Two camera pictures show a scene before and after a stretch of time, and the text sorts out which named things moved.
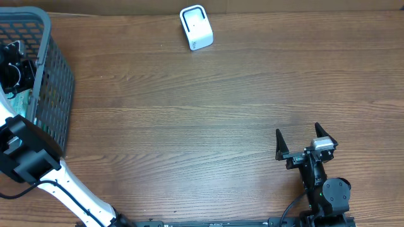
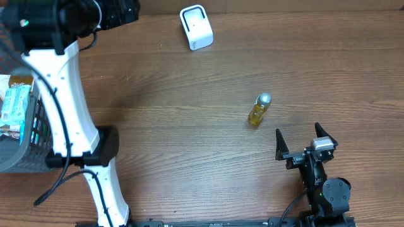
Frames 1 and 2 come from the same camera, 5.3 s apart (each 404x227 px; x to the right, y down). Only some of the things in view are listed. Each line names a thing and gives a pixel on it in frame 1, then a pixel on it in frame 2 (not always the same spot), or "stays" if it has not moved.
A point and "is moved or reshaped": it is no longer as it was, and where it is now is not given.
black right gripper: [295, 158] stays
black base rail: [273, 222] stays
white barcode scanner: [197, 26] stays
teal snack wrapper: [19, 101] is moved or reshaped
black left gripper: [29, 68] -> [113, 17]
